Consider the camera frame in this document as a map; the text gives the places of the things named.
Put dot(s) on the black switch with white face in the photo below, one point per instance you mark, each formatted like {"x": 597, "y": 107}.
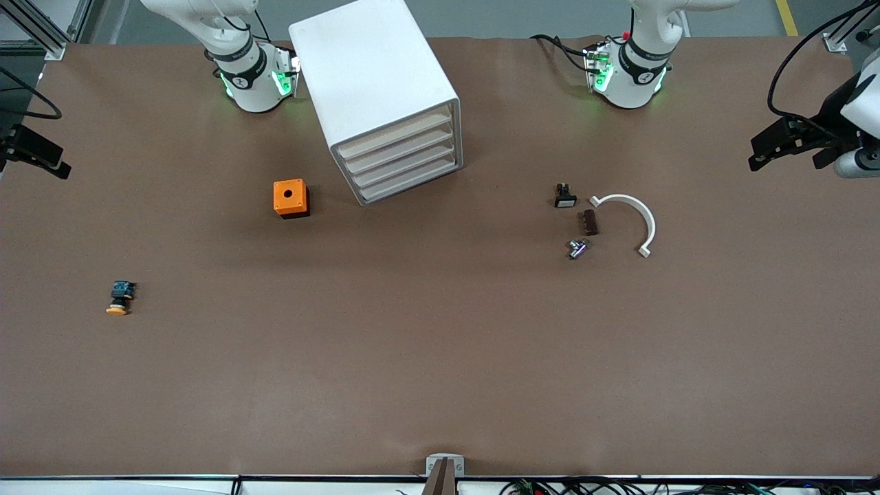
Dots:
{"x": 565, "y": 201}

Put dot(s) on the aluminium frame post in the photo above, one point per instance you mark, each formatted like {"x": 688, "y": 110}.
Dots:
{"x": 48, "y": 42}
{"x": 835, "y": 42}

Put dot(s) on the yellow mushroom push button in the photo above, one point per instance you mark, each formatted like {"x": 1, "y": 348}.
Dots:
{"x": 122, "y": 292}

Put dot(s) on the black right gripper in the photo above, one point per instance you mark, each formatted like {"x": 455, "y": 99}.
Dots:
{"x": 27, "y": 147}

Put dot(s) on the brown terminal block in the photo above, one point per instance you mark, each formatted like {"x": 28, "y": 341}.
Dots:
{"x": 590, "y": 223}

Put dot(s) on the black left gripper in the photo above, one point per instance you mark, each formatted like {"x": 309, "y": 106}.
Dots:
{"x": 830, "y": 114}

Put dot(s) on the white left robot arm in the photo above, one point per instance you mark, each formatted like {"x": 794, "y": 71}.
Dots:
{"x": 629, "y": 82}

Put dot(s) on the brown mount post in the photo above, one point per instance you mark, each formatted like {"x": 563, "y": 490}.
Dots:
{"x": 443, "y": 481}

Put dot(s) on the white curved plastic bracket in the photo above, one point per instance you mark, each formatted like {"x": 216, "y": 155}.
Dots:
{"x": 629, "y": 199}

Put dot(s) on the grey metal mount bracket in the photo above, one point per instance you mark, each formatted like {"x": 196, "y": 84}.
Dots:
{"x": 433, "y": 464}

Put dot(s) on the white table edge rail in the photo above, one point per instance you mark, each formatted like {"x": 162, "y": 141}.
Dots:
{"x": 137, "y": 487}

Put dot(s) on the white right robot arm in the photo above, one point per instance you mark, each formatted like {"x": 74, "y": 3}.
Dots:
{"x": 254, "y": 89}

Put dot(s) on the orange box with hole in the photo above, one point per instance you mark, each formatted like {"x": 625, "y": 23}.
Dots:
{"x": 280, "y": 203}

